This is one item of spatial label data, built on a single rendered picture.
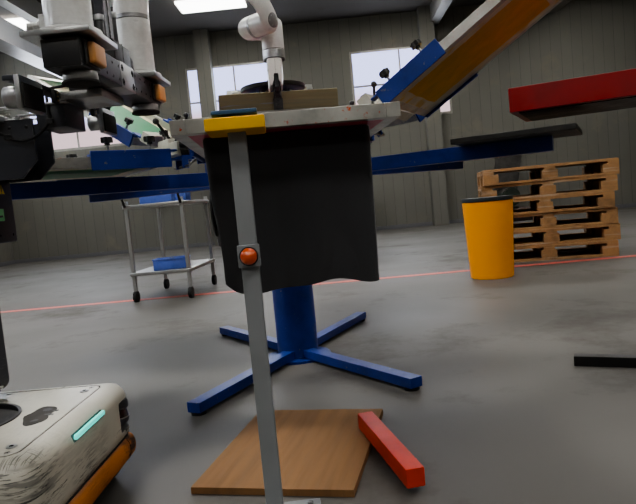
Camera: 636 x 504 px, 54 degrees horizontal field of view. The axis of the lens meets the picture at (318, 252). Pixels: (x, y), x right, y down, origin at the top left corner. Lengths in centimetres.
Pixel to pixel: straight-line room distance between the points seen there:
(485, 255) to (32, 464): 417
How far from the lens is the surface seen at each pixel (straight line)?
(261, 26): 212
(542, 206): 619
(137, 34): 182
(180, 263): 571
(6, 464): 151
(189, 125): 161
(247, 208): 139
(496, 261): 515
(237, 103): 217
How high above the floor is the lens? 76
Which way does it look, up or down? 5 degrees down
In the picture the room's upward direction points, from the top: 5 degrees counter-clockwise
